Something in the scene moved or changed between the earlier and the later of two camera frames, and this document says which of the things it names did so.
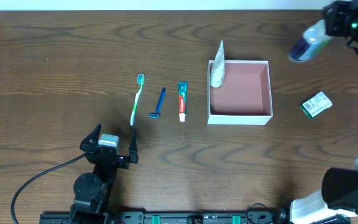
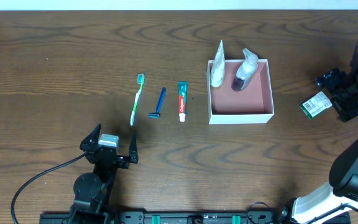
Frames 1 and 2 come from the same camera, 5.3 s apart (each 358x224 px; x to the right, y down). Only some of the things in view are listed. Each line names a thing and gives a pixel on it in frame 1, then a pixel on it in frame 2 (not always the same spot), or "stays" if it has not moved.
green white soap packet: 316,105 stays
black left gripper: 109,155 stays
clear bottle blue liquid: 314,37 → 245,71
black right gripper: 335,22 → 343,101
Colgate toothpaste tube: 183,97 stays
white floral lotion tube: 218,71 stays
